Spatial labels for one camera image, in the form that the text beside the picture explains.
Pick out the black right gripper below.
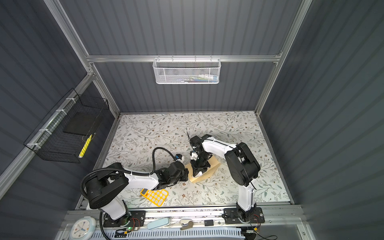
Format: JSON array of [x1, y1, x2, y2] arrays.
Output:
[[190, 154, 210, 176]]

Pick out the manila paper envelope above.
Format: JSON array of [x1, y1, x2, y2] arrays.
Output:
[[186, 157, 221, 183]]

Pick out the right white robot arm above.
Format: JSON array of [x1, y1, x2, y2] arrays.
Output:
[[189, 135, 261, 213]]

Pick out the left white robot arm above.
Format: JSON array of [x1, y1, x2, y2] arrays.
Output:
[[81, 161, 189, 220]]

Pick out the yellow calculator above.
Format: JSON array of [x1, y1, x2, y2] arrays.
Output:
[[140, 189, 169, 207]]

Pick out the light blue eraser case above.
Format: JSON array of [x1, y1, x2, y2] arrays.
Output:
[[147, 218, 170, 230]]

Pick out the small metal latch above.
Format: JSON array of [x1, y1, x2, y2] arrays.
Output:
[[180, 219, 194, 231]]

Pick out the small black square block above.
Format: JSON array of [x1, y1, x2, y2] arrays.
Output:
[[204, 220, 214, 227]]

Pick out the pens in white basket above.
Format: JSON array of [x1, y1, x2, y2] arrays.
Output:
[[177, 74, 219, 84]]

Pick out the yellow highlighter pen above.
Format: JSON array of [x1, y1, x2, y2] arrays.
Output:
[[79, 135, 93, 159]]

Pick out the white analog clock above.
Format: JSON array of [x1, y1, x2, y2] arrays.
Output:
[[69, 217, 96, 240]]

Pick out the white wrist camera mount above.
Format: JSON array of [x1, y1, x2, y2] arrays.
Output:
[[190, 152, 199, 160], [175, 154, 185, 163]]

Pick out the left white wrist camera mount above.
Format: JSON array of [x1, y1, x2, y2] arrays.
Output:
[[175, 154, 185, 163]]

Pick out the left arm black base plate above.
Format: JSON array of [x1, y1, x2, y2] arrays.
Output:
[[103, 211, 146, 228]]

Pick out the black corrugated cable hose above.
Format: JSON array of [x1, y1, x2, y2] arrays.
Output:
[[80, 146, 178, 240]]

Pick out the white slotted cable duct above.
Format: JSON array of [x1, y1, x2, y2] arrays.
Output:
[[105, 227, 245, 240]]

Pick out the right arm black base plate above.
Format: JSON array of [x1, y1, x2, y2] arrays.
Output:
[[222, 207, 265, 225]]

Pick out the white wire mesh basket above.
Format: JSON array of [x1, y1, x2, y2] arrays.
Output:
[[153, 60, 222, 85]]

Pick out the black wire basket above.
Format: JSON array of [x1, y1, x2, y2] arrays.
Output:
[[24, 91, 110, 164]]

